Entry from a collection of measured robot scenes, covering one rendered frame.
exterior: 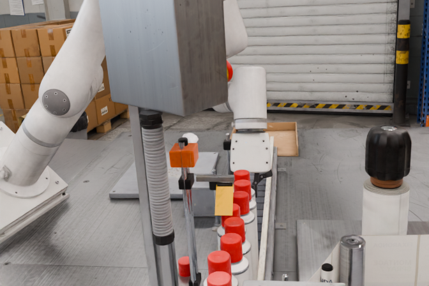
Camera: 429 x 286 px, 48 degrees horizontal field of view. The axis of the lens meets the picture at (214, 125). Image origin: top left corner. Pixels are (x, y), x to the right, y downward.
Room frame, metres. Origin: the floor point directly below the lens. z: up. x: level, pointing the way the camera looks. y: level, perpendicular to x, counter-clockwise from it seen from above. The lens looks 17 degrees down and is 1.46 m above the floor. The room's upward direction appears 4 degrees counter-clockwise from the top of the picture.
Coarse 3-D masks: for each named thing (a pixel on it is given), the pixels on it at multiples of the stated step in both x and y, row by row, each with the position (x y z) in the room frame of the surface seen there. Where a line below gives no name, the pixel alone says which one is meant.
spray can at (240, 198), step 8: (240, 192) 0.81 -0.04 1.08; (240, 200) 0.78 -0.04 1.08; (248, 200) 0.79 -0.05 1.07; (240, 208) 0.78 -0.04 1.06; (248, 208) 0.79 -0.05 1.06; (248, 216) 0.78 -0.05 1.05; (248, 224) 0.78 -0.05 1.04; (248, 232) 0.78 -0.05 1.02; (248, 240) 0.78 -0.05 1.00; (256, 256) 0.79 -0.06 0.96; (256, 264) 0.79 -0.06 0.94; (256, 272) 0.79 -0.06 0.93
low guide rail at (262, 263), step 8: (272, 144) 1.54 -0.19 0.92; (272, 152) 1.46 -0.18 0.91; (272, 160) 1.41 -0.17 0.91; (264, 200) 1.11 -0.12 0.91; (264, 208) 1.07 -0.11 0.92; (264, 216) 1.03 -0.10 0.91; (264, 224) 0.99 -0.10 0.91; (264, 232) 0.95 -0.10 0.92; (264, 240) 0.92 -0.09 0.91; (264, 248) 0.89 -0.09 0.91; (264, 256) 0.86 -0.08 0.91; (264, 264) 0.83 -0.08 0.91; (264, 272) 0.82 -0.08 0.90
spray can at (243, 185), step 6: (240, 180) 0.86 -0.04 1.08; (246, 180) 0.86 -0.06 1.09; (234, 186) 0.84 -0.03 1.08; (240, 186) 0.84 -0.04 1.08; (246, 186) 0.84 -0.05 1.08; (252, 204) 0.84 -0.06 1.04; (252, 210) 0.83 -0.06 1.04; (258, 252) 0.84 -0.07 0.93; (258, 258) 0.84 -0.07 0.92; (258, 264) 0.84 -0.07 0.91
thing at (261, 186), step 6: (252, 174) 1.37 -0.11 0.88; (252, 180) 1.33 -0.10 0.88; (264, 180) 1.32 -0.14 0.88; (258, 186) 1.28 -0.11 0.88; (264, 186) 1.27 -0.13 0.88; (258, 192) 1.24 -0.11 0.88; (264, 192) 1.24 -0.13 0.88; (258, 198) 1.20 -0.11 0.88; (264, 198) 1.20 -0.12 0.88; (258, 204) 1.16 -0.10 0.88; (258, 210) 1.13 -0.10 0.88; (258, 216) 1.10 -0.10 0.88; (258, 222) 1.07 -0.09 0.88; (258, 228) 1.04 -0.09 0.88; (258, 234) 1.01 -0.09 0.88; (258, 240) 0.98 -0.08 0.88; (258, 246) 0.95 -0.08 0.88
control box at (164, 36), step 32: (128, 0) 0.69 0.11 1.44; (160, 0) 0.64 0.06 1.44; (192, 0) 0.65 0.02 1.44; (128, 32) 0.70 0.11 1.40; (160, 32) 0.65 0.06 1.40; (192, 32) 0.65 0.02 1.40; (224, 32) 0.70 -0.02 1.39; (128, 64) 0.70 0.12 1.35; (160, 64) 0.65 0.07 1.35; (192, 64) 0.64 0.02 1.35; (224, 64) 0.69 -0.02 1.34; (128, 96) 0.71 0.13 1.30; (160, 96) 0.66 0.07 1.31; (192, 96) 0.64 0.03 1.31; (224, 96) 0.69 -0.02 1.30
